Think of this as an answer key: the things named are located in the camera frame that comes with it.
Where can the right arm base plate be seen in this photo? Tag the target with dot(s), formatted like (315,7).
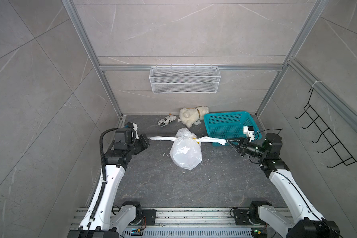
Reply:
(242,217)

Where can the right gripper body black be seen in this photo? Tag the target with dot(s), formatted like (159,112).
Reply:
(250,149)

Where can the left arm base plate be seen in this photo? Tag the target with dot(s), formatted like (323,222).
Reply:
(147,218)

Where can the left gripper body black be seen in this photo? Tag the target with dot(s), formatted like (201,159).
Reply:
(139,145)

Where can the white plush bear toy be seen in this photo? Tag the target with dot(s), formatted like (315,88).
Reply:
(189,116)

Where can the white wire mesh basket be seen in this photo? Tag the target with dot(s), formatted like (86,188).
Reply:
(184,79)

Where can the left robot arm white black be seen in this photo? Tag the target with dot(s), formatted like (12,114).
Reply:
(117,147)

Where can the teal plastic basket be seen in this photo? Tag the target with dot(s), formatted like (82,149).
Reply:
(230,125)

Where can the small white toy car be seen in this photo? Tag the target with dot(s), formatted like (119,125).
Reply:
(166,120)

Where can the black wire hook rack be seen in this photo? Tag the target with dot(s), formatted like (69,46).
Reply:
(326,133)

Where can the aluminium mounting rail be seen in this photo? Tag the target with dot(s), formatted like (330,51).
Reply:
(193,217)

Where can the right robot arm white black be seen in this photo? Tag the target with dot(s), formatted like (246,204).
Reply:
(307,222)

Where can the white printed plastic bag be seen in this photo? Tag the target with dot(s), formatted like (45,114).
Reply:
(186,149)

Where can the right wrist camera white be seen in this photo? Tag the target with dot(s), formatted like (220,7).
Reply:
(249,132)

